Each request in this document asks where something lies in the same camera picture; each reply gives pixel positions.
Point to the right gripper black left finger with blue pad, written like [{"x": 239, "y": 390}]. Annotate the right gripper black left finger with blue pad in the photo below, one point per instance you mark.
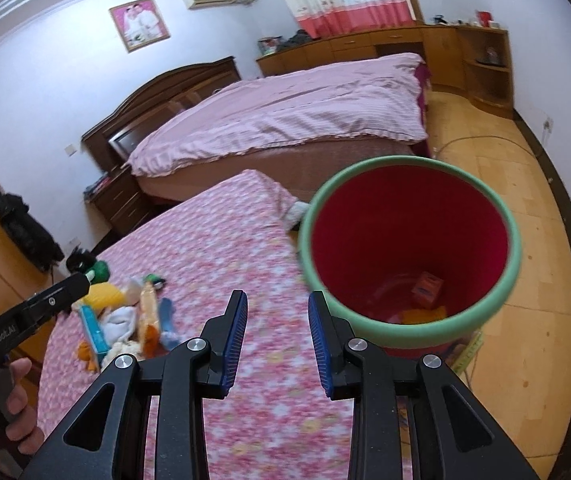
[{"x": 103, "y": 436}]

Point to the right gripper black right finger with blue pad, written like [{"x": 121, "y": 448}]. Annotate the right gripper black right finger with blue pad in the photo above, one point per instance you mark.
[{"x": 452, "y": 436}]

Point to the yellow foam fruit net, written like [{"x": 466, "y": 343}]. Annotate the yellow foam fruit net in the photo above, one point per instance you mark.
[{"x": 103, "y": 296}]

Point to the blue wrapper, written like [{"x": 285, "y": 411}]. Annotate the blue wrapper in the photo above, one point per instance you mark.
[{"x": 168, "y": 336}]

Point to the orange snack wrapper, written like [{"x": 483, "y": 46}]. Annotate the orange snack wrapper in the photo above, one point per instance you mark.
[{"x": 148, "y": 322}]

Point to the blue teal box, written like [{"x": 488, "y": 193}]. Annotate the blue teal box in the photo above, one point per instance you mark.
[{"x": 96, "y": 344}]

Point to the orange box in bin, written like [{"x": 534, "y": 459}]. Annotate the orange box in bin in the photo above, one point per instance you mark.
[{"x": 426, "y": 290}]

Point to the green white bottle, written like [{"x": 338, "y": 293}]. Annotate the green white bottle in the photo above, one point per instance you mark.
[{"x": 155, "y": 280}]

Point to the black clothing on door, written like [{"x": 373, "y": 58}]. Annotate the black clothing on door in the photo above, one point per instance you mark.
[{"x": 32, "y": 239}]

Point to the red bin green rim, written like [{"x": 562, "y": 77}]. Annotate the red bin green rim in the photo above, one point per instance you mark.
[{"x": 375, "y": 227}]

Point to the dark wooden nightstand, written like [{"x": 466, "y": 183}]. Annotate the dark wooden nightstand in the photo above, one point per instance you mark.
[{"x": 120, "y": 200}]

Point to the dark wooden headboard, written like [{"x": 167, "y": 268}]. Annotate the dark wooden headboard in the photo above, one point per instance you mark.
[{"x": 153, "y": 104}]

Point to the pink striped bed quilt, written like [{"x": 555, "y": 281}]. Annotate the pink striped bed quilt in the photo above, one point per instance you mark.
[{"x": 346, "y": 100}]

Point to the long wooden cabinet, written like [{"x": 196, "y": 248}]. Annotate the long wooden cabinet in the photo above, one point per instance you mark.
[{"x": 439, "y": 46}]

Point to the wooden corner shelf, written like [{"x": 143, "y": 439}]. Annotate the wooden corner shelf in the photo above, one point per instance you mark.
[{"x": 487, "y": 69}]

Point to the framed wedding photo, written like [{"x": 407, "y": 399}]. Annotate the framed wedding photo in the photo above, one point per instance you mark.
[{"x": 139, "y": 24}]

